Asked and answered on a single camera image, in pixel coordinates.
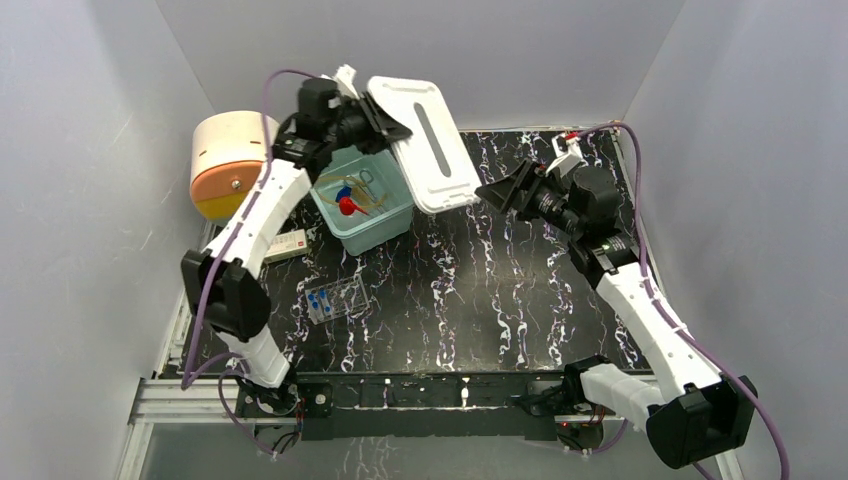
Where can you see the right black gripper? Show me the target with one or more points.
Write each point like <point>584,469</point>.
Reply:
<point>518,189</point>

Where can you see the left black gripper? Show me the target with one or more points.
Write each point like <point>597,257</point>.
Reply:
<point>374,120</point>

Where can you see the metal tongs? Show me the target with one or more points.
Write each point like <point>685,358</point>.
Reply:
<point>367,179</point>

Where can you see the white plastic bin lid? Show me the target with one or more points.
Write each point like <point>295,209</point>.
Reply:
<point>433,159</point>

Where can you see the tan rubber band loop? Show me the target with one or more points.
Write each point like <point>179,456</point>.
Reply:
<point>328,186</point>

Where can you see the teal plastic bin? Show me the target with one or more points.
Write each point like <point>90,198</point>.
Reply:
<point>360,233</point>

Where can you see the white squeeze bottle red cap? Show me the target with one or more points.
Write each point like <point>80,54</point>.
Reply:
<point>347,206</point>

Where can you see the clear test tube rack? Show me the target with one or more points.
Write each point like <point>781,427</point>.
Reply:
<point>341,298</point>

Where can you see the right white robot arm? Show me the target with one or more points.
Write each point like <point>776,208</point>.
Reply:
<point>692,411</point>

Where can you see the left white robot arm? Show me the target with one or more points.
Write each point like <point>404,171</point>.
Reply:
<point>221,280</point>

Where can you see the small white red box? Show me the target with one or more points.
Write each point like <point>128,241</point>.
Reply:
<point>287,245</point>

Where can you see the white orange yellow cylinder device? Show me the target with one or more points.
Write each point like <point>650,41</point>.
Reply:
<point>228,162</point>

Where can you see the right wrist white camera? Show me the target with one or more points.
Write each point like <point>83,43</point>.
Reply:
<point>568,154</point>

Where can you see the wrist white camera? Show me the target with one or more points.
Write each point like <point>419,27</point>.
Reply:
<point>568,154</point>
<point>344,79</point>

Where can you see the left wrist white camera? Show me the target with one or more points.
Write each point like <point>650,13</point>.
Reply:
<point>344,79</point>

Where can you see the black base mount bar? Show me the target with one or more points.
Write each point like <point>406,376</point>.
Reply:
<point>525,404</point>

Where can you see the aluminium frame rail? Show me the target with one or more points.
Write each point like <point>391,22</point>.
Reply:
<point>166,397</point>

